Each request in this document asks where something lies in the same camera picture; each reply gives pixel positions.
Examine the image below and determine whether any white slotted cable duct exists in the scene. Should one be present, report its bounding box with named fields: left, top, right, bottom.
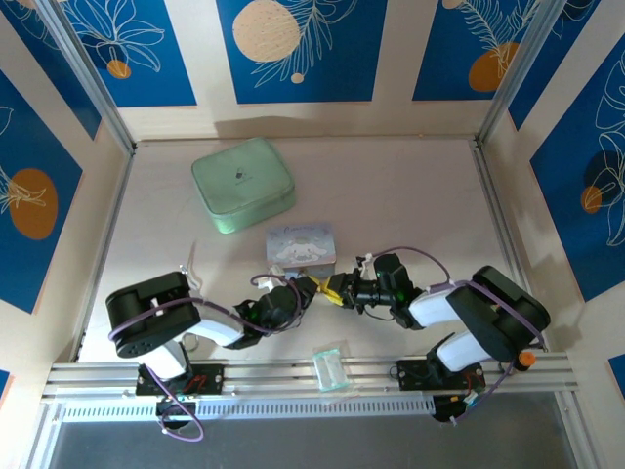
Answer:
left=57, top=396, right=438, bottom=425

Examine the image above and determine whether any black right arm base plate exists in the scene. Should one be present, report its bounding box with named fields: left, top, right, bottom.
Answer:
left=396, top=358, right=487, bottom=393

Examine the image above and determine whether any cartoon dog tin box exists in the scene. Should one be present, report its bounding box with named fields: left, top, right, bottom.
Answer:
left=264, top=220, right=339, bottom=282

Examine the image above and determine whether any mint green zip case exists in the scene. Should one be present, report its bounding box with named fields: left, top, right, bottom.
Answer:
left=190, top=137, right=298, bottom=235

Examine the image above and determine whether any thin white plastic strip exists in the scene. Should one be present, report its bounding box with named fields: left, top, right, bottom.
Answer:
left=179, top=240, right=207, bottom=295

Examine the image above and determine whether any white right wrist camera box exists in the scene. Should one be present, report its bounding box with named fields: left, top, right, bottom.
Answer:
left=353, top=250, right=377, bottom=276

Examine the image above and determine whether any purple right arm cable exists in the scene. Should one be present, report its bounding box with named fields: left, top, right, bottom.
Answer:
left=372, top=245, right=546, bottom=424

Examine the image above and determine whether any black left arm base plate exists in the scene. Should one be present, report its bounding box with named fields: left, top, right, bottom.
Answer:
left=135, top=362, right=228, bottom=398

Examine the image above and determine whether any aluminium frame post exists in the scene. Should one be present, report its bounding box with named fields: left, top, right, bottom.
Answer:
left=475, top=0, right=574, bottom=149
left=33, top=0, right=138, bottom=157

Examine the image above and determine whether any long aluminium mounting rail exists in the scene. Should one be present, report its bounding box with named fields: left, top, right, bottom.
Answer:
left=41, top=352, right=579, bottom=404

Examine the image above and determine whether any aluminium table side rail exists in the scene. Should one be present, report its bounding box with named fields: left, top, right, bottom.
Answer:
left=469, top=145, right=551, bottom=351
left=70, top=150, right=136, bottom=363

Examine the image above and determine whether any clear plastic zip bag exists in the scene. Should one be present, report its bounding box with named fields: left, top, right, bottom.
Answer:
left=312, top=341, right=353, bottom=394

